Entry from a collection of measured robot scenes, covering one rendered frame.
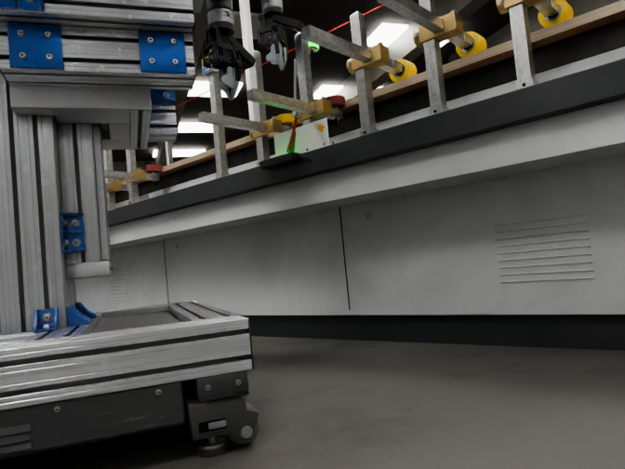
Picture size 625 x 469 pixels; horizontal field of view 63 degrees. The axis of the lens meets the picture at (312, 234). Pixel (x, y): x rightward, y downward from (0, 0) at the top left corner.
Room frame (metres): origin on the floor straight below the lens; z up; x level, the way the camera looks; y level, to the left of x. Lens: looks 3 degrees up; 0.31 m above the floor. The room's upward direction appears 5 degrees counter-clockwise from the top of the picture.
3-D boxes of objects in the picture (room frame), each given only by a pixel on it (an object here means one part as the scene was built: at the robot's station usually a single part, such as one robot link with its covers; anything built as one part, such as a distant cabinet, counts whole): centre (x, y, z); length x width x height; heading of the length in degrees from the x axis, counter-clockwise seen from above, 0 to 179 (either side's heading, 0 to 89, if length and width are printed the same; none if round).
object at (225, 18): (1.46, 0.21, 1.05); 0.08 x 0.08 x 0.05
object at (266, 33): (1.76, 0.07, 1.15); 0.09 x 0.08 x 0.12; 68
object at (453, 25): (1.44, -0.42, 0.94); 0.14 x 0.06 x 0.05; 48
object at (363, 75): (1.62, -0.21, 0.87); 0.04 x 0.04 x 0.48; 48
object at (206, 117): (1.86, 0.19, 0.84); 0.44 x 0.03 x 0.04; 138
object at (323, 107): (1.77, -0.05, 0.84); 0.14 x 0.06 x 0.05; 48
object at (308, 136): (1.79, 0.01, 0.75); 0.26 x 0.01 x 0.10; 48
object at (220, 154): (2.13, 0.35, 0.92); 0.05 x 0.05 x 0.45; 48
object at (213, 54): (1.46, 0.21, 0.97); 0.09 x 0.08 x 0.12; 138
